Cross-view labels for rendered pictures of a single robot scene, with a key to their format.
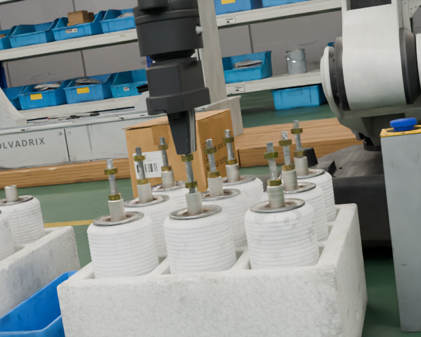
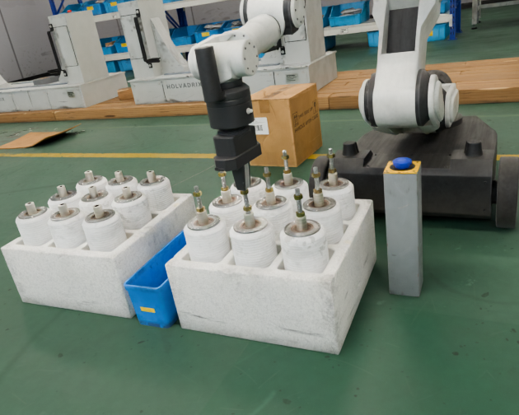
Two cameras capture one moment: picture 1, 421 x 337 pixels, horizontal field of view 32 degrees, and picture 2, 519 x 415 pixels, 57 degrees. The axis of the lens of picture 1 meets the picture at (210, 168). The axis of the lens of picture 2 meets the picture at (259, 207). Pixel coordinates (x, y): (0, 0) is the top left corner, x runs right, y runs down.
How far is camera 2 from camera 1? 0.32 m
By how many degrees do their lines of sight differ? 19
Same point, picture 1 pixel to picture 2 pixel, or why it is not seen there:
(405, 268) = (395, 257)
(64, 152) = not seen: hidden behind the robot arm
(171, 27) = (227, 113)
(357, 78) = (382, 109)
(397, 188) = (392, 207)
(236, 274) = (271, 273)
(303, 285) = (311, 287)
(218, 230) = (262, 241)
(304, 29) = not seen: outside the picture
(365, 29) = (392, 71)
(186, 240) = (241, 246)
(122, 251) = (203, 247)
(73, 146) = not seen: hidden behind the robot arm
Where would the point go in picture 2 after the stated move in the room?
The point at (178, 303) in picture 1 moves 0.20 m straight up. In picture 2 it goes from (236, 285) to (218, 199)
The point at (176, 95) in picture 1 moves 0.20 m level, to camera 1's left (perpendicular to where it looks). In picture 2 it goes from (231, 159) to (133, 169)
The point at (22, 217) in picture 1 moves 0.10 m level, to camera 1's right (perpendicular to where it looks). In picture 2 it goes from (157, 193) to (190, 190)
